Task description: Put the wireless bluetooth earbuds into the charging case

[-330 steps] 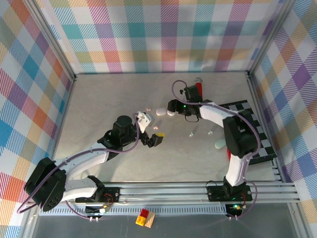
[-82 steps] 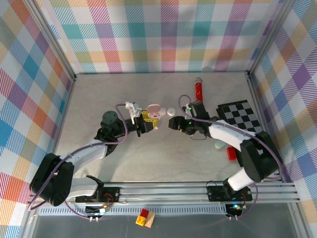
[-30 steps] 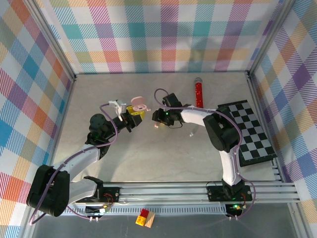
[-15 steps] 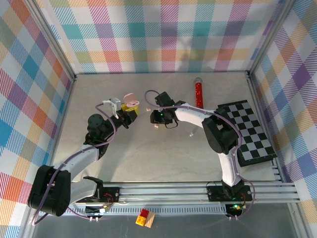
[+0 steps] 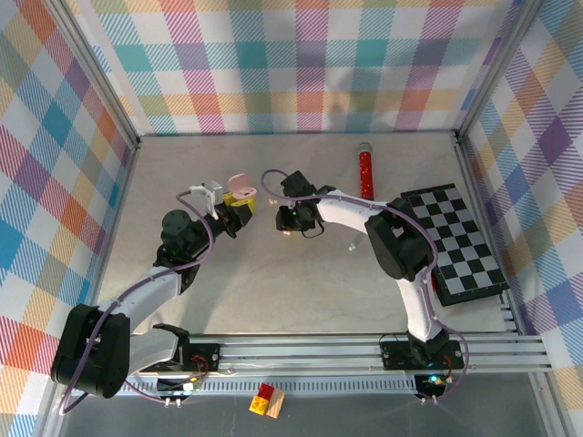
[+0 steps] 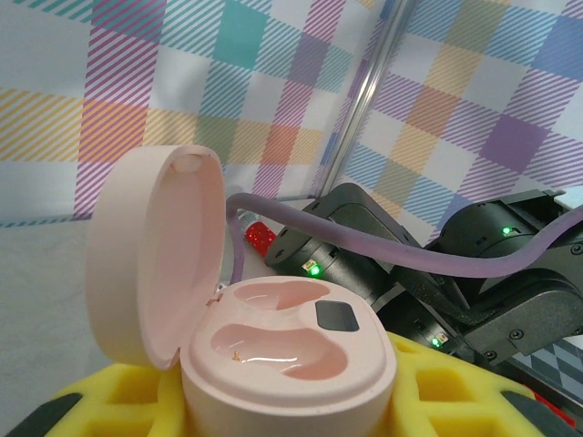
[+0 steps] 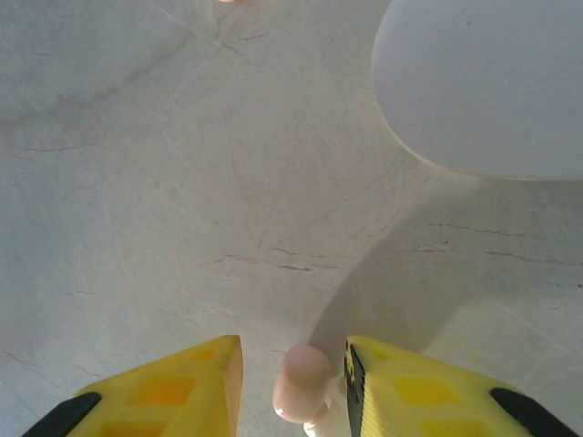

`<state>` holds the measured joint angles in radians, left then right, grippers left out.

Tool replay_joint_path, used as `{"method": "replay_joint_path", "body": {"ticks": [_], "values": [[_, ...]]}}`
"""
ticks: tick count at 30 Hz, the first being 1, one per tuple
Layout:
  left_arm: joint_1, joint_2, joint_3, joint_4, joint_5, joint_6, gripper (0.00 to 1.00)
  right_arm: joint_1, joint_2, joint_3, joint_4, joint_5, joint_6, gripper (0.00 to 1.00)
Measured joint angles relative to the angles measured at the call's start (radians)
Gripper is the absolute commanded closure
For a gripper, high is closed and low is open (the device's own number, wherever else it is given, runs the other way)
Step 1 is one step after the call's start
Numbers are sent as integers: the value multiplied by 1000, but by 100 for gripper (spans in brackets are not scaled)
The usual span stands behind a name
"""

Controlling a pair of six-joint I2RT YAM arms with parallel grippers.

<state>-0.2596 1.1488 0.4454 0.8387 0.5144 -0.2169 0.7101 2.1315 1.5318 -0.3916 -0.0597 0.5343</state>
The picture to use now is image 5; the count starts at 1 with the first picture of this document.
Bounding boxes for pink earbud case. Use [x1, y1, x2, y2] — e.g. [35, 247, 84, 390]
[226, 174, 257, 200]

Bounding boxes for yellow building brick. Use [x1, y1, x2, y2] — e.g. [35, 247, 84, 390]
[248, 393, 271, 416]

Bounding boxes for black controller board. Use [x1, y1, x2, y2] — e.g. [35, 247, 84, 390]
[156, 376, 204, 395]
[415, 372, 446, 398]

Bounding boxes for black grey chessboard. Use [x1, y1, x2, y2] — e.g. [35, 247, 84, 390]
[399, 183, 511, 307]

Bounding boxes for long aluminium base rail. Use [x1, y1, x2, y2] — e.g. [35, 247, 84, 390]
[49, 333, 552, 380]

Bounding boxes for aluminium frame post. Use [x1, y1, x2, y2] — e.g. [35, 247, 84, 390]
[455, 0, 547, 142]
[45, 0, 140, 151]

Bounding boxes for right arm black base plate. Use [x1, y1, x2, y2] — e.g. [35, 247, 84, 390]
[379, 340, 466, 371]

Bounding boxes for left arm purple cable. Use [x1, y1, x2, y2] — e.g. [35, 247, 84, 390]
[56, 189, 215, 418]

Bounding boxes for wooden block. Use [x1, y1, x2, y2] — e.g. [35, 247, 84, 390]
[265, 389, 287, 420]

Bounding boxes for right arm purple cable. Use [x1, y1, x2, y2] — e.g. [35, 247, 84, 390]
[260, 168, 470, 406]

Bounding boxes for aluminium table side rail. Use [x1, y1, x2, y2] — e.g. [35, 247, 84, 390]
[453, 130, 523, 340]
[80, 136, 143, 341]

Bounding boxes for red glitter toy microphone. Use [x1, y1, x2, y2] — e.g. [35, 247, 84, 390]
[356, 141, 377, 201]

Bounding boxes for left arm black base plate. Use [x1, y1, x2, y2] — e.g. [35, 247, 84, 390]
[138, 343, 223, 375]

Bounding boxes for left black controller board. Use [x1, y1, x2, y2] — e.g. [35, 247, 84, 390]
[156, 376, 204, 395]

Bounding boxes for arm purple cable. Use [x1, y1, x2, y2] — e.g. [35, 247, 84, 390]
[56, 189, 215, 418]
[260, 168, 470, 406]

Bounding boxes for right black controller board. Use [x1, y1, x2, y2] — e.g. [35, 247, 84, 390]
[415, 372, 446, 398]

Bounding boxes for slotted grey cable duct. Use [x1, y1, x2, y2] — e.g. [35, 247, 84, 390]
[72, 381, 418, 396]

